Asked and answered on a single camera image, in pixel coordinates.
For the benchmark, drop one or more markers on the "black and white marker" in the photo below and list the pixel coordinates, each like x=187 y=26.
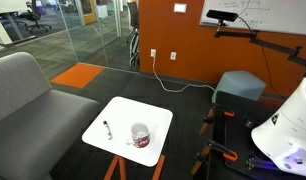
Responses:
x=107 y=129

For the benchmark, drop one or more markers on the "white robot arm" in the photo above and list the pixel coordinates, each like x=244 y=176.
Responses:
x=289 y=133

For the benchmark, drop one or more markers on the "white mug red print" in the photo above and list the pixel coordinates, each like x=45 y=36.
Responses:
x=141 y=135

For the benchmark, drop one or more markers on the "gray mesh office chair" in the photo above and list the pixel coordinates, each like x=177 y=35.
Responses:
x=134 y=30

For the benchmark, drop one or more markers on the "orange black bar clamp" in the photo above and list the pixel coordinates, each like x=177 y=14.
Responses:
x=213 y=115
x=219 y=150

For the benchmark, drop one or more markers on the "gray blue ottoman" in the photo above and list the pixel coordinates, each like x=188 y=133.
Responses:
x=239 y=85

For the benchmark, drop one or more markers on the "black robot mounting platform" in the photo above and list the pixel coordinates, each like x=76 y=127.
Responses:
x=233 y=133

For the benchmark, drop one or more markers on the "yellow wooden door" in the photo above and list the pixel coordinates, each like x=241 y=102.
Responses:
x=89 y=11

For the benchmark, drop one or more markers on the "gray fabric sofa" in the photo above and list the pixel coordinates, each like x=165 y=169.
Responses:
x=29 y=123

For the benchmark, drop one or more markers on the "black swivel office chair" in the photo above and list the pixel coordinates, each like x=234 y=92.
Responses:
x=35 y=15

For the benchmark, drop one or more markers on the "white whiteboard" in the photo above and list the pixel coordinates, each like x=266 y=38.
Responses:
x=279 y=15

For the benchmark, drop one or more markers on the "white office desk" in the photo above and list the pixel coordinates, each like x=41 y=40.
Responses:
x=6 y=13

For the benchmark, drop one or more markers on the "white wall outlet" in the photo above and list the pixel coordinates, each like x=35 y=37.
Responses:
x=153 y=53
x=173 y=56

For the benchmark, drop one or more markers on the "white wall switch plate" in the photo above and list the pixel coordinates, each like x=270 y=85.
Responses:
x=180 y=8

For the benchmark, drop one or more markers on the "orange table leg frame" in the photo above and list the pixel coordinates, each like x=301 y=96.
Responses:
x=114 y=170

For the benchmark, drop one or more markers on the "black stereo camera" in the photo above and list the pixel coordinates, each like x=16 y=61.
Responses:
x=221 y=15

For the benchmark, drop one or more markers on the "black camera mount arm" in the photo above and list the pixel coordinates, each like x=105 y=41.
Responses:
x=269 y=45

